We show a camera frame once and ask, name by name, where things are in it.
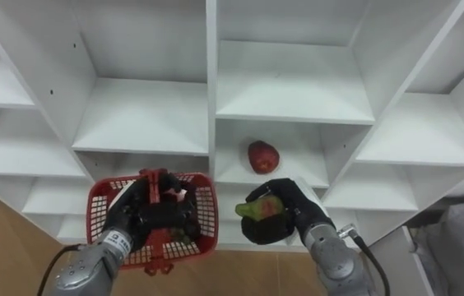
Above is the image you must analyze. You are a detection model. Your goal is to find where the pink soft toy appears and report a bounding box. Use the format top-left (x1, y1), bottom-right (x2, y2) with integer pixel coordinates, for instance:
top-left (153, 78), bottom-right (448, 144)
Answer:
top-left (169, 187), bottom-right (188, 203)

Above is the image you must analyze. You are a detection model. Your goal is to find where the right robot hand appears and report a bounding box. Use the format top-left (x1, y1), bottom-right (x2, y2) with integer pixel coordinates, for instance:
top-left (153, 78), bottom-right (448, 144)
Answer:
top-left (240, 177), bottom-right (336, 247)

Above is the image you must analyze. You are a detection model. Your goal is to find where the red fruit soft toy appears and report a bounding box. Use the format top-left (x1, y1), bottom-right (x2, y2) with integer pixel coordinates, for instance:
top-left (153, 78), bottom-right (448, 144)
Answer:
top-left (247, 140), bottom-right (281, 175)

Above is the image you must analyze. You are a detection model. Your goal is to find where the grey bed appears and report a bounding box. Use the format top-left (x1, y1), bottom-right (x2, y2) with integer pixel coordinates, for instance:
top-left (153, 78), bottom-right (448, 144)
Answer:
top-left (415, 199), bottom-right (464, 296)

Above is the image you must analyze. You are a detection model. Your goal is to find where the white shelf unit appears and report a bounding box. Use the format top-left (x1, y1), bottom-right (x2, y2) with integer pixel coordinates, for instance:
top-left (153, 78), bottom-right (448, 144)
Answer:
top-left (0, 0), bottom-right (464, 296)

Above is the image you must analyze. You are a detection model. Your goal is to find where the red plastic basket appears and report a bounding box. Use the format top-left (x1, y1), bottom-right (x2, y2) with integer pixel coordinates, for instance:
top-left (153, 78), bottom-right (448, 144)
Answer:
top-left (86, 168), bottom-right (220, 276)

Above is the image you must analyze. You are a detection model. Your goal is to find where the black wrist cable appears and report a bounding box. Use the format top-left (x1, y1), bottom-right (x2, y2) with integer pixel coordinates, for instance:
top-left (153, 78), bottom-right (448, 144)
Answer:
top-left (36, 243), bottom-right (83, 296)
top-left (338, 224), bottom-right (392, 296)

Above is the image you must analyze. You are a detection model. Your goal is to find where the green pear soft toy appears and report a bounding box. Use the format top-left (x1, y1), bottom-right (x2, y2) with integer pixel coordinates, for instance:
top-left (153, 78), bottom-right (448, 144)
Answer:
top-left (234, 195), bottom-right (286, 223)

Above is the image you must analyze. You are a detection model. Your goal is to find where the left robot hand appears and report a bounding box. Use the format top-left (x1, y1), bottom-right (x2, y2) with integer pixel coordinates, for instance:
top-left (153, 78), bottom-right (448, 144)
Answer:
top-left (102, 172), bottom-right (201, 252)

